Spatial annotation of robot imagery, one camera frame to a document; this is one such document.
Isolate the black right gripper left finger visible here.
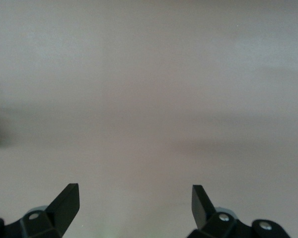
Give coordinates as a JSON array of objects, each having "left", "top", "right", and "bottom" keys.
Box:
[{"left": 3, "top": 183, "right": 79, "bottom": 238}]

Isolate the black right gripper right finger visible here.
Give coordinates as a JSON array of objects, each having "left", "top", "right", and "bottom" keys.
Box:
[{"left": 187, "top": 184, "right": 254, "bottom": 238}]

